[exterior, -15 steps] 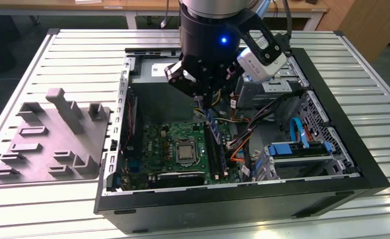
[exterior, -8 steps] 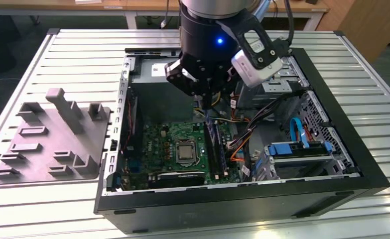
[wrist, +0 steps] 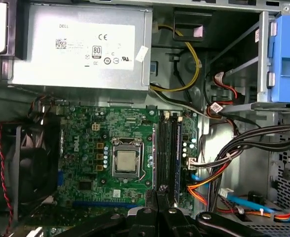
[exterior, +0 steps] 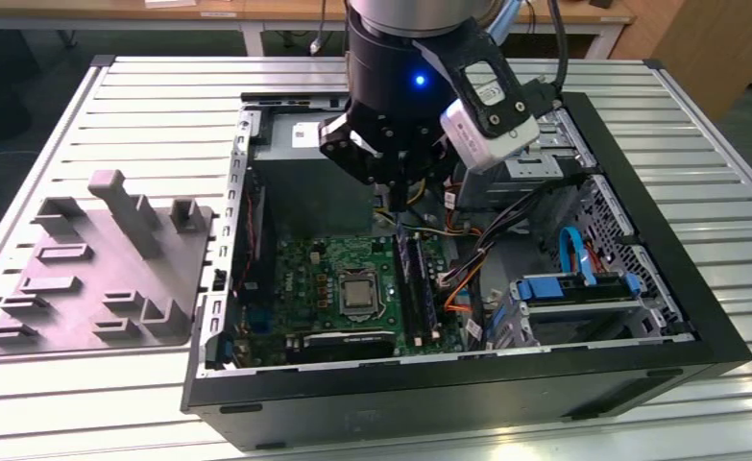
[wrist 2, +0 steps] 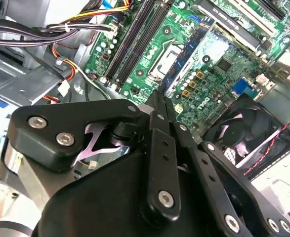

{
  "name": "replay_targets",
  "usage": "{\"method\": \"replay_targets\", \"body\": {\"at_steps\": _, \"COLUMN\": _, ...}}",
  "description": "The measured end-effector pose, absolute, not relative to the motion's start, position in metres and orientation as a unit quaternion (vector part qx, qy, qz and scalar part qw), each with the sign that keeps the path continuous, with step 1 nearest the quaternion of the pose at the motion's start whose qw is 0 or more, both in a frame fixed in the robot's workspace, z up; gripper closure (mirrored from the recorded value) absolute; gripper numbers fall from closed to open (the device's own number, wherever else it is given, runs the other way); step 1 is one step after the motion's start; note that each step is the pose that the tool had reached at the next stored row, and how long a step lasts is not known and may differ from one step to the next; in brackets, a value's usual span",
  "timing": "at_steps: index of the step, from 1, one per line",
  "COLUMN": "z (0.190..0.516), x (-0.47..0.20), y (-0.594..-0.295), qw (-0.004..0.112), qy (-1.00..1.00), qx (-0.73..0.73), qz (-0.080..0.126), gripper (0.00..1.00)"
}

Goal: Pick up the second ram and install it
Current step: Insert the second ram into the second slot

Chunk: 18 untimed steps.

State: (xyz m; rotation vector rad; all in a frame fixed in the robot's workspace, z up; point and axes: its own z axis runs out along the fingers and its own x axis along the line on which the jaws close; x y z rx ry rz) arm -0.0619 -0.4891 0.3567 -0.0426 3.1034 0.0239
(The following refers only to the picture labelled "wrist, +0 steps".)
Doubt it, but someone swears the black case fan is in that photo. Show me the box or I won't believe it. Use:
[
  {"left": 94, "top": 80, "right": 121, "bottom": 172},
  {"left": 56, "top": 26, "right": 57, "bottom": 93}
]
[{"left": 15, "top": 123, "right": 60, "bottom": 207}]

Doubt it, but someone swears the locking lever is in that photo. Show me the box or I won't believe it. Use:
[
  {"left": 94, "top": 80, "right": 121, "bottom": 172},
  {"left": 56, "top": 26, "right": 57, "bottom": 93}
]
[{"left": 137, "top": 142, "right": 147, "bottom": 185}]

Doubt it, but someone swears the blue bay carrier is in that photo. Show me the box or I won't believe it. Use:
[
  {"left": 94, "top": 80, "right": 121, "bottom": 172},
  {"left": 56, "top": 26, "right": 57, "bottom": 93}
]
[{"left": 267, "top": 14, "right": 290, "bottom": 104}]

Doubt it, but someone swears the grey power supply unit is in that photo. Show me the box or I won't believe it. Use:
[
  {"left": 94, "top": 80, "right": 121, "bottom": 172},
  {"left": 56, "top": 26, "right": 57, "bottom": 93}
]
[{"left": 7, "top": 2, "right": 153, "bottom": 91}]

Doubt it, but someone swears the red black labelled wire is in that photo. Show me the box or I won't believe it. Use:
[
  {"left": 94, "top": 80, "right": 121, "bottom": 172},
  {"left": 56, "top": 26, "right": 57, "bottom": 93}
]
[{"left": 204, "top": 71, "right": 242, "bottom": 139}]

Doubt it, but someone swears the black RAM slot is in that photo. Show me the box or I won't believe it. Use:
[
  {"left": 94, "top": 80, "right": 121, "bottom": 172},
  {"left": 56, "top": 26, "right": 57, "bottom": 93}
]
[
  {"left": 170, "top": 112, "right": 178, "bottom": 205},
  {"left": 158, "top": 110, "right": 166, "bottom": 192},
  {"left": 164, "top": 111, "right": 172, "bottom": 192}
]

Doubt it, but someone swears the metal socket cover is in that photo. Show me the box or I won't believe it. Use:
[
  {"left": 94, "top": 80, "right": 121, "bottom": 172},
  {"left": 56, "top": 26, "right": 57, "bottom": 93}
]
[{"left": 112, "top": 137, "right": 144, "bottom": 180}]

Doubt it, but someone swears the blue data wire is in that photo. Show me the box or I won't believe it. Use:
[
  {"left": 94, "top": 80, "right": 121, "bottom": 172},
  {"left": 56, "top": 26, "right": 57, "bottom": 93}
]
[{"left": 190, "top": 172, "right": 290, "bottom": 224}]

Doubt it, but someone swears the black cable bundle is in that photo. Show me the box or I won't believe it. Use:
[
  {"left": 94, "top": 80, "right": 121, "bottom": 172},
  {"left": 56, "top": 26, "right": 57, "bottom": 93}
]
[{"left": 206, "top": 124, "right": 290, "bottom": 213}]

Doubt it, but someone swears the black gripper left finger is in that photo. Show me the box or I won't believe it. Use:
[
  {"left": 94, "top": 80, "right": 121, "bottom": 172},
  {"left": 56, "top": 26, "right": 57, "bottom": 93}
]
[{"left": 57, "top": 190, "right": 159, "bottom": 237}]

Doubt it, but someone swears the red black twisted wire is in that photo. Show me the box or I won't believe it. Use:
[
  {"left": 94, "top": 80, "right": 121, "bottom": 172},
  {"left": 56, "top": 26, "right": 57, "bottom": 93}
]
[{"left": 0, "top": 95, "right": 55, "bottom": 237}]

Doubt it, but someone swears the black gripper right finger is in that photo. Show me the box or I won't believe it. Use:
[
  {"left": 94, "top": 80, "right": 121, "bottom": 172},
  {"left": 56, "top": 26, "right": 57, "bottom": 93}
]
[{"left": 159, "top": 190, "right": 268, "bottom": 237}]

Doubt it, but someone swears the blue expansion slot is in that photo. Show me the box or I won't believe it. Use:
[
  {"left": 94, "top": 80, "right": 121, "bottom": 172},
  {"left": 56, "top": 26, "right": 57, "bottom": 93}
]
[{"left": 72, "top": 201, "right": 138, "bottom": 209}]

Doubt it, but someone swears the metal disk bay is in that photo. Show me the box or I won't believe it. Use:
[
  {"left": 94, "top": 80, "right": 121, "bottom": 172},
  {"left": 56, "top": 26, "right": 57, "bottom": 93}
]
[{"left": 216, "top": 195, "right": 290, "bottom": 237}]

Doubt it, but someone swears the white wire connector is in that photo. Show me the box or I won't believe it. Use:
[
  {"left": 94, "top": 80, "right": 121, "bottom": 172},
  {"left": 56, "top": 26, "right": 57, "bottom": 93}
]
[{"left": 187, "top": 158, "right": 199, "bottom": 171}]

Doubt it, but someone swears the silver CPU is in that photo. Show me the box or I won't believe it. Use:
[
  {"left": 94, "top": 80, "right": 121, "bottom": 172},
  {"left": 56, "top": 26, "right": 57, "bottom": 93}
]
[{"left": 117, "top": 150, "right": 137, "bottom": 172}]

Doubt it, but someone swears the orange wire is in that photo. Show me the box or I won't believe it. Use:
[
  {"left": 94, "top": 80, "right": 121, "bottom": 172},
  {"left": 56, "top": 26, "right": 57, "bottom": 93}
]
[{"left": 186, "top": 170, "right": 290, "bottom": 222}]

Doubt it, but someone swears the yellow wire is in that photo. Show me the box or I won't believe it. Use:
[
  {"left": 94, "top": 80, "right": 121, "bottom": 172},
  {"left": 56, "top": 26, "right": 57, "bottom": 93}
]
[{"left": 149, "top": 23, "right": 201, "bottom": 92}]

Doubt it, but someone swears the CPU socket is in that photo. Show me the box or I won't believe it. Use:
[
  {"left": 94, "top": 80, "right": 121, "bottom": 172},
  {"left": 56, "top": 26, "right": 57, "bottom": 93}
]
[{"left": 111, "top": 136, "right": 145, "bottom": 181}]

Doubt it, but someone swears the black PC case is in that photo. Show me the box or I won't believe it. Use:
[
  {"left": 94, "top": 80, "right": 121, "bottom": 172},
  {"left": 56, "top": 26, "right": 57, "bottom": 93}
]
[{"left": 0, "top": 0, "right": 290, "bottom": 237}]

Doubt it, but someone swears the green motherboard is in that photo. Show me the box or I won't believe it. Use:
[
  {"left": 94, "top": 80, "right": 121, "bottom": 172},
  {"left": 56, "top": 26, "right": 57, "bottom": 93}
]
[{"left": 55, "top": 105, "right": 200, "bottom": 237}]

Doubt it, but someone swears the metal drive cage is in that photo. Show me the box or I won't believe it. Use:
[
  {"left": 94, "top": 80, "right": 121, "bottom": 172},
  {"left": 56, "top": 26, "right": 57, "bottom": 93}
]
[{"left": 218, "top": 11, "right": 290, "bottom": 140}]

